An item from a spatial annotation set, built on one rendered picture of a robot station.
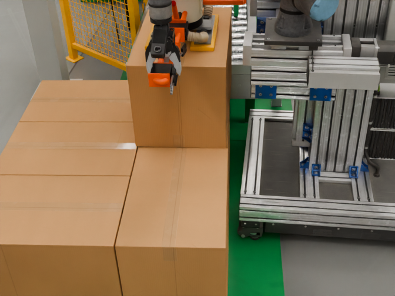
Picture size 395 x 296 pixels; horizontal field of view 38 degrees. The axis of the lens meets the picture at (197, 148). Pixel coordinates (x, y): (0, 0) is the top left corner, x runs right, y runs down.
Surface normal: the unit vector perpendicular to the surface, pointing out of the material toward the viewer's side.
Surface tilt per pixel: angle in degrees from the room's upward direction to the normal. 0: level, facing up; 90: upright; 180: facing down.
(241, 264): 0
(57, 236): 0
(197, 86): 90
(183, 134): 90
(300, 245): 0
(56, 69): 90
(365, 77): 90
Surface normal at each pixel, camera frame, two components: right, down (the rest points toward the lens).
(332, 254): -0.04, -0.80
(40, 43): -0.06, 0.59
